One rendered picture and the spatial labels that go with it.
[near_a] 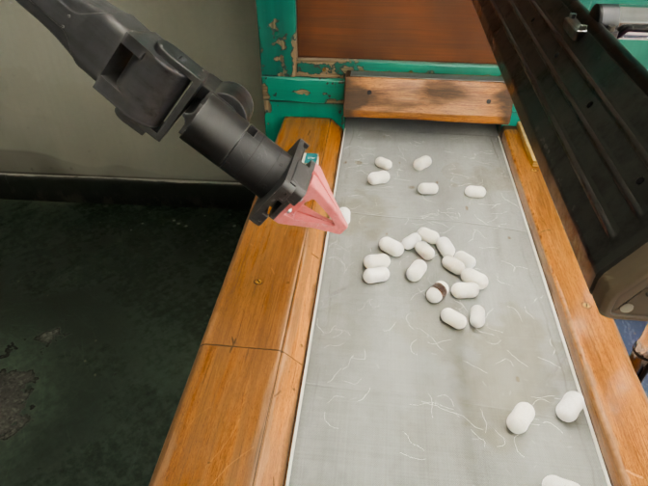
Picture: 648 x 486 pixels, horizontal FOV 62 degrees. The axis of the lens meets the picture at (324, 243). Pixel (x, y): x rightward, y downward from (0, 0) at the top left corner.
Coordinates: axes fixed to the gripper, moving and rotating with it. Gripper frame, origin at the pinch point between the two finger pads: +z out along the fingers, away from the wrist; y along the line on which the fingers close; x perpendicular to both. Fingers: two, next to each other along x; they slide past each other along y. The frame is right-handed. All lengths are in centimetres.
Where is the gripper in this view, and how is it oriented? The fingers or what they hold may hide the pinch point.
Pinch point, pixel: (338, 226)
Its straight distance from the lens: 60.9
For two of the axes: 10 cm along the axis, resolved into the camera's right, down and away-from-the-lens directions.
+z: 7.6, 5.7, 3.1
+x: -6.4, 5.6, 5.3
